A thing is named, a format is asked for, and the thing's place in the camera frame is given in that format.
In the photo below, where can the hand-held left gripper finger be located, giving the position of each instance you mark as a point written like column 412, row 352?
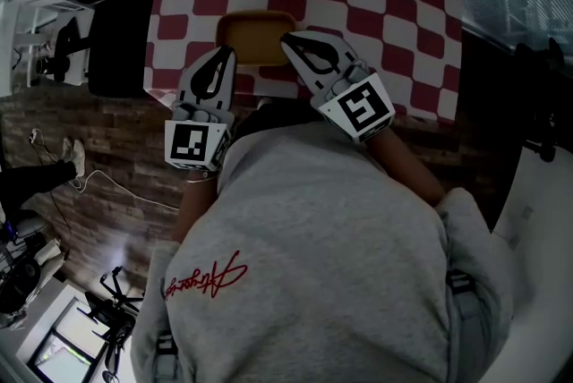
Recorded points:
column 226, row 90
column 190, row 79

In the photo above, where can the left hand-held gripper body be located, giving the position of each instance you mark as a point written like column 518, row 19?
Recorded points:
column 190, row 142

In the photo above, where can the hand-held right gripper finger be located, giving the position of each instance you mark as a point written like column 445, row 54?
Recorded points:
column 344, row 54
column 313, row 83

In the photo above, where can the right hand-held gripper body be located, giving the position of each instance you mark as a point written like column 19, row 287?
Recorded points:
column 362, row 108

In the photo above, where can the brown plastic tray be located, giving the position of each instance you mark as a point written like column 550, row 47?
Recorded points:
column 255, row 36

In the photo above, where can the person's right forearm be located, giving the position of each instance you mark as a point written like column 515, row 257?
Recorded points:
column 407, row 168

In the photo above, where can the person's left forearm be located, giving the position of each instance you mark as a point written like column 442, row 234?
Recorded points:
column 194, row 206

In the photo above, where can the red white checkered tablecloth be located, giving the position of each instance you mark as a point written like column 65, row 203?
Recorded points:
column 367, row 5

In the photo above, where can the checkered cloth covered table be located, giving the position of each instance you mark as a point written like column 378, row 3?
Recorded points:
column 403, row 36

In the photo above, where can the person's grey sweatshirt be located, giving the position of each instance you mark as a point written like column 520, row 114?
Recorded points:
column 313, row 260

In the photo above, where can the white side desk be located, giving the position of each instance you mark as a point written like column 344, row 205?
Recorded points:
column 13, row 36

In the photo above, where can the black swivel chair star base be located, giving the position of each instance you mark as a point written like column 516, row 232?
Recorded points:
column 112, row 318

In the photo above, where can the white curved desk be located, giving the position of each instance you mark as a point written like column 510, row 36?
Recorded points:
column 537, row 260

